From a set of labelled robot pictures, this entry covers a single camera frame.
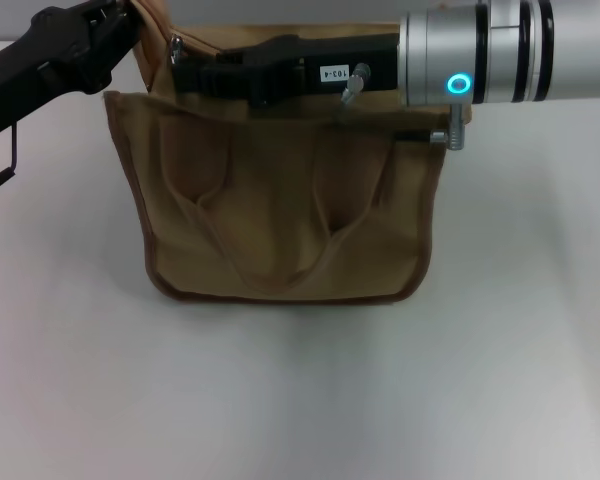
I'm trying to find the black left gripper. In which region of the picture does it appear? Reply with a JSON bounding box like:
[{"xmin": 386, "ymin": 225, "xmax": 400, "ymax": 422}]
[{"xmin": 0, "ymin": 0, "xmax": 146, "ymax": 145}]

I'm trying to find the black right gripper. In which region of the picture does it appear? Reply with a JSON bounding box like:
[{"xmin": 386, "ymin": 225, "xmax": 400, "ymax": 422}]
[{"xmin": 173, "ymin": 33, "xmax": 401, "ymax": 108}]

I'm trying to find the khaki canvas food bag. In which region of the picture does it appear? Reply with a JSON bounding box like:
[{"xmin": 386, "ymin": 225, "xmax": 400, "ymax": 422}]
[{"xmin": 102, "ymin": 0, "xmax": 476, "ymax": 305}]

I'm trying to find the silver right cable connector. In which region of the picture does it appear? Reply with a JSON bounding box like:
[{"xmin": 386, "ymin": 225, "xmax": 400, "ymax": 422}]
[{"xmin": 339, "ymin": 61, "xmax": 373, "ymax": 106}]

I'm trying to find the dark left gripper cable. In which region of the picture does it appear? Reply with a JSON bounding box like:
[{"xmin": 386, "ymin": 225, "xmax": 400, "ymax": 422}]
[{"xmin": 0, "ymin": 124, "xmax": 21, "ymax": 200}]

